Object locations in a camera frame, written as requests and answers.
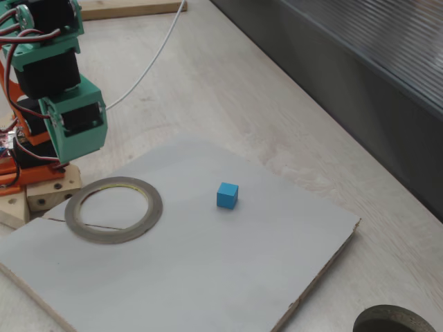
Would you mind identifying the blue cube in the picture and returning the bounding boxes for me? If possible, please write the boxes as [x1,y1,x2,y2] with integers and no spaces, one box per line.
[216,182,239,210]

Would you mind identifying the red circuit board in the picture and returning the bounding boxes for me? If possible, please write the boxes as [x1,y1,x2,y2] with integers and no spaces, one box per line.
[0,129,19,163]

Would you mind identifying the wooden block with screws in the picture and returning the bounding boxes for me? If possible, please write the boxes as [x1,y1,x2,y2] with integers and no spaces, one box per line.
[26,164,83,212]

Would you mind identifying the plain wooden block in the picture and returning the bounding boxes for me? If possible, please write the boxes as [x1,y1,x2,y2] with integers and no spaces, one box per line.
[0,192,31,231]

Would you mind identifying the wooden plank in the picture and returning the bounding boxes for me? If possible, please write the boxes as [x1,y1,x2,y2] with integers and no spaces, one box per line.
[79,0,188,21]

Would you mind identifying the grey painted plywood board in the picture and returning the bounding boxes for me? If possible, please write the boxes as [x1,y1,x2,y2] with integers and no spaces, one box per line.
[0,136,363,332]

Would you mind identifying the red white black servo wire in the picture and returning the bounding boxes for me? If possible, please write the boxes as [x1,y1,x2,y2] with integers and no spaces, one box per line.
[0,28,62,48]
[2,44,51,120]
[13,143,69,172]

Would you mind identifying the grey ring of tape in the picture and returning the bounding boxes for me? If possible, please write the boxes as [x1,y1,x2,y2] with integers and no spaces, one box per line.
[64,176,163,245]

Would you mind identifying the white cable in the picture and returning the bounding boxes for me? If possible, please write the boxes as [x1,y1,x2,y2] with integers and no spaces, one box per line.
[105,0,186,111]

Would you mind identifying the grey ribbed metal rail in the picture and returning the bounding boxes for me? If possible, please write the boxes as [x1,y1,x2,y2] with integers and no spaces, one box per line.
[283,0,443,115]

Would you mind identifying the round table cable hole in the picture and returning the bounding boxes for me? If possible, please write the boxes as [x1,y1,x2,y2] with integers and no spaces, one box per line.
[352,304,439,332]

